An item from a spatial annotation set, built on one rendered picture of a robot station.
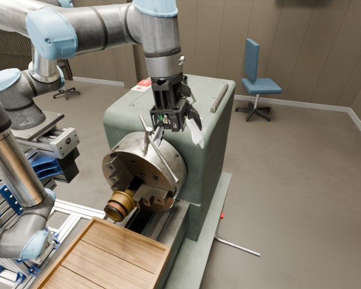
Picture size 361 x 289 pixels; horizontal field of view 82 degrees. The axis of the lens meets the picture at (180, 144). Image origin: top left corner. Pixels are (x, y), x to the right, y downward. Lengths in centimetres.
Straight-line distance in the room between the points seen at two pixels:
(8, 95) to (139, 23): 79
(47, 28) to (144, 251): 75
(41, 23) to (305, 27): 361
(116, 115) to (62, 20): 56
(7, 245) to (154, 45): 64
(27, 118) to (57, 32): 77
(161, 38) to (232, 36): 337
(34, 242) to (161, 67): 59
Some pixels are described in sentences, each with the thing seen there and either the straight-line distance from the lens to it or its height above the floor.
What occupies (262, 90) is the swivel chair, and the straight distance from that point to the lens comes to 322.
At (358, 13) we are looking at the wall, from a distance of 396.
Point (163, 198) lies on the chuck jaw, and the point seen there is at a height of 110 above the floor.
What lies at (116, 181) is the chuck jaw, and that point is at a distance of 77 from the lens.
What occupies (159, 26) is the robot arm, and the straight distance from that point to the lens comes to 42.
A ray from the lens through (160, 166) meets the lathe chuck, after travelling 70.
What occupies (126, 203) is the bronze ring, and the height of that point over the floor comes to 111.
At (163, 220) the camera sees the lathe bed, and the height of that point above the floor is 86.
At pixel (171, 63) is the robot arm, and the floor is 156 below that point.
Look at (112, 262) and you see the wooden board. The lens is 90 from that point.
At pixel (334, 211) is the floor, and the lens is 250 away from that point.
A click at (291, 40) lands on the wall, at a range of 383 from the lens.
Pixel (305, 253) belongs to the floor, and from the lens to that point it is 210.
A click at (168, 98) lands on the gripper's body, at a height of 149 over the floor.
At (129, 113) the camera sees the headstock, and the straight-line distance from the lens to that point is 91.
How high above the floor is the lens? 168
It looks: 38 degrees down
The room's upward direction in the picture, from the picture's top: straight up
